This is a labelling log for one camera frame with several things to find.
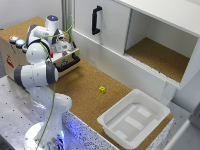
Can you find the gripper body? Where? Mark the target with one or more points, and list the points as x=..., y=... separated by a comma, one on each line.
x=63, y=45

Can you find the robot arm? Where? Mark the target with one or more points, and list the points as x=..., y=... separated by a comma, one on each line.
x=36, y=73

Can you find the wooden drawer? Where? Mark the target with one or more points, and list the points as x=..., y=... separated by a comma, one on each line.
x=65, y=60

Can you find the wooden drawer box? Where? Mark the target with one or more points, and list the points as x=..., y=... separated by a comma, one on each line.
x=15, y=29

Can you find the yellow block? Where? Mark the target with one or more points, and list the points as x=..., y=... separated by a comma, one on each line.
x=102, y=89

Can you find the green button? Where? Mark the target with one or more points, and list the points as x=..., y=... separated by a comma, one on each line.
x=24, y=48

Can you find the blue button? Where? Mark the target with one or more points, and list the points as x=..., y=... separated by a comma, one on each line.
x=20, y=42

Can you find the red button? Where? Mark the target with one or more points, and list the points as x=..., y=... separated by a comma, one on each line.
x=14, y=39

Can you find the white sliding door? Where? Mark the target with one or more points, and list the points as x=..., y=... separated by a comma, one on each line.
x=113, y=20

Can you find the white plastic box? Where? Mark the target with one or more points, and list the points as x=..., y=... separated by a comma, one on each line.
x=133, y=120

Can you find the white cabinet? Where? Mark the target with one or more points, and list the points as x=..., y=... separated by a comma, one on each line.
x=180, y=13

